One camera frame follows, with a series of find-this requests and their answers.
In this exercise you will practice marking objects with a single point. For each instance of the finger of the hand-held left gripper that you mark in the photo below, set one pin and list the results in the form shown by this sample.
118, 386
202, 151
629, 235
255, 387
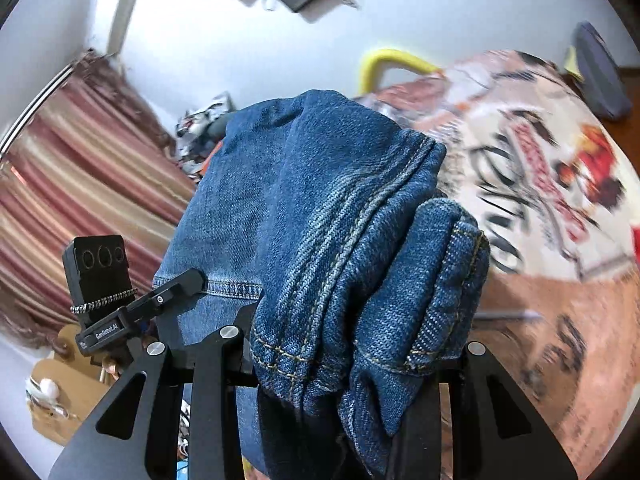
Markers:
175, 287

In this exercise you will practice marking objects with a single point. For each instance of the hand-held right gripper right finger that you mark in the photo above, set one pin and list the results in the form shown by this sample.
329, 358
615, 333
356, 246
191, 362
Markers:
450, 410

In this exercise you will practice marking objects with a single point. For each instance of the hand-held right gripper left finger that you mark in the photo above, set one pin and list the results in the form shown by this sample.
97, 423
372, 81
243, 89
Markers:
215, 385

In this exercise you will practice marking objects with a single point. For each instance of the blue denim jeans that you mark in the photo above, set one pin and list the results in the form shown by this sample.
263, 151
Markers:
310, 220

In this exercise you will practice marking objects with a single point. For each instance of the striped red curtain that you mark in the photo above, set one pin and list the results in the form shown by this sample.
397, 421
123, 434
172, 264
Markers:
85, 185

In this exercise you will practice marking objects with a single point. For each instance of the cardboard box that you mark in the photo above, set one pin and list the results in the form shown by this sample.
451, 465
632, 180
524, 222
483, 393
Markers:
70, 400

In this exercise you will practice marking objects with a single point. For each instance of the pile of bedside clutter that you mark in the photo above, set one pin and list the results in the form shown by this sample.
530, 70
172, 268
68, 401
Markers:
202, 120

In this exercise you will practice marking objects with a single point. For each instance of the printed blanket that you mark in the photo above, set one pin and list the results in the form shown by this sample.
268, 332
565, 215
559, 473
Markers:
540, 160

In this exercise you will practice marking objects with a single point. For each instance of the yellow tube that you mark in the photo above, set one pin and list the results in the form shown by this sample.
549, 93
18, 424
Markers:
385, 57

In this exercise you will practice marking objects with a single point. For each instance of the purple backpack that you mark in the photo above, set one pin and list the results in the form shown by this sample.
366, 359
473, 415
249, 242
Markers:
597, 70

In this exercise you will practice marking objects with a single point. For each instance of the beige wall duct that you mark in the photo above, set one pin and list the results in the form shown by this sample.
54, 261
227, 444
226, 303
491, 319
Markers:
126, 10

